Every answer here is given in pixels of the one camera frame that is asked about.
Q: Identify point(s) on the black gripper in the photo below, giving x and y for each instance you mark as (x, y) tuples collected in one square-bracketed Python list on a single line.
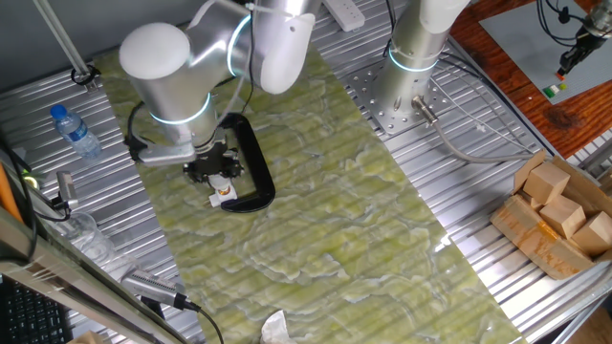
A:
[(215, 160)]

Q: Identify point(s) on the distant black gripper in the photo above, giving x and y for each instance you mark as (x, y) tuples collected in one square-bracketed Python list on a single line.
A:
[(581, 48)]

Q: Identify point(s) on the black C-clamp with steel screw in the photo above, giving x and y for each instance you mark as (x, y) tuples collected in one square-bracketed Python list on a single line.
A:
[(258, 162)]

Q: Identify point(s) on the distant silver robot arm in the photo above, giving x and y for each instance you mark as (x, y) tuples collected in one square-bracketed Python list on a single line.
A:
[(601, 16)]

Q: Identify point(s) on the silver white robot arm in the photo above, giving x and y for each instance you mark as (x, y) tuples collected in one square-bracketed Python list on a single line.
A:
[(162, 86)]

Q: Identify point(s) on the tiny yellow block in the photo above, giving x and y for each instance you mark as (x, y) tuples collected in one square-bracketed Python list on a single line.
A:
[(563, 86)]

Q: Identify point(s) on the tiny white block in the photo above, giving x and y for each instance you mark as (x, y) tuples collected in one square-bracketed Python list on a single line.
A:
[(555, 88)]

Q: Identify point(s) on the tiny green block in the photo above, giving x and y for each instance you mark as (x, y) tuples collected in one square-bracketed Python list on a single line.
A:
[(549, 92)]

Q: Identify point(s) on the grey rectangular mat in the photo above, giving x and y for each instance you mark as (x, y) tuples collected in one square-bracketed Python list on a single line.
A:
[(516, 43)]

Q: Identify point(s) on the green marble pattern mat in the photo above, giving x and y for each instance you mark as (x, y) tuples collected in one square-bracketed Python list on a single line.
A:
[(334, 215)]

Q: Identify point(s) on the light wooden block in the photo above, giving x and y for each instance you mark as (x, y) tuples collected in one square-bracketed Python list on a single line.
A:
[(547, 184), (595, 234), (564, 217), (531, 201)]

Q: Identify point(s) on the blue label water bottle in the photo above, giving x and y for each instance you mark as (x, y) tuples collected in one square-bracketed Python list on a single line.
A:
[(76, 134)]

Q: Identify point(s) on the black pole clamp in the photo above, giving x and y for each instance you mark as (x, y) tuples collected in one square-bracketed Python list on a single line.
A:
[(79, 76)]

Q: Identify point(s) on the crumpled white tissue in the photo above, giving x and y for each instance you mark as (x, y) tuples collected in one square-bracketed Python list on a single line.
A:
[(276, 332)]

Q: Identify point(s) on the brown cardboard box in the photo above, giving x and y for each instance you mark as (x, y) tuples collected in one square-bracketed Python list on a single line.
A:
[(531, 239)]

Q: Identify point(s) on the thin metal pole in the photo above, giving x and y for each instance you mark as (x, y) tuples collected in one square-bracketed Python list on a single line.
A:
[(62, 38)]

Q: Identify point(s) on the white power strip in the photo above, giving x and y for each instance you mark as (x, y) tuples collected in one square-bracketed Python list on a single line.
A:
[(344, 13)]

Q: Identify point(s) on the orange pole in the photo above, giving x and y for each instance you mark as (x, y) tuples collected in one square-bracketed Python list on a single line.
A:
[(7, 196)]

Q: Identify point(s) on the large wooden block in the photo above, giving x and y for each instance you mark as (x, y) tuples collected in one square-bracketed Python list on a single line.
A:
[(86, 338)]

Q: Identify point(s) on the black keyboard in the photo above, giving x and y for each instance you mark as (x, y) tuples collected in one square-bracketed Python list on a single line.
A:
[(28, 320)]

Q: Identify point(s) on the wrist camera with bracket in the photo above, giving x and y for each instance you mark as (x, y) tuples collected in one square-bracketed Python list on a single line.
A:
[(162, 155)]

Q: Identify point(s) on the silver depth camera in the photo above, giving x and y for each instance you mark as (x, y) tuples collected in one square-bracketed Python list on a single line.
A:
[(67, 184), (148, 286)]

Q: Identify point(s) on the camera clamp mount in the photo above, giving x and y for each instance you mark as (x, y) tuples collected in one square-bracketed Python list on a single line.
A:
[(62, 204)]

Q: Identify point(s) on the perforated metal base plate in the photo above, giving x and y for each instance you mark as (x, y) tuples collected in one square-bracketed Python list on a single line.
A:
[(363, 95)]

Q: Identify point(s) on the aluminium frame bar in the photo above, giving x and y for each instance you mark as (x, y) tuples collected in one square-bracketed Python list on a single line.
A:
[(48, 277)]

